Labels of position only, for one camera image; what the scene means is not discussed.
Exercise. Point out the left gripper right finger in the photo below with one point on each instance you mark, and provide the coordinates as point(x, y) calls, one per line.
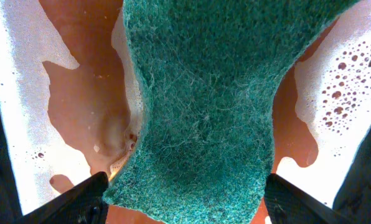
point(287, 204)

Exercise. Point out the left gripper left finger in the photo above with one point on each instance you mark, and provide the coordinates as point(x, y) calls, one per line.
point(82, 204)

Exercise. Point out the green and yellow sponge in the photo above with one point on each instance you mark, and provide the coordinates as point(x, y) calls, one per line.
point(208, 73)

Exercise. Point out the rectangular tray with red water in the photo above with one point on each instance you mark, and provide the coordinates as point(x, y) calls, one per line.
point(71, 105)

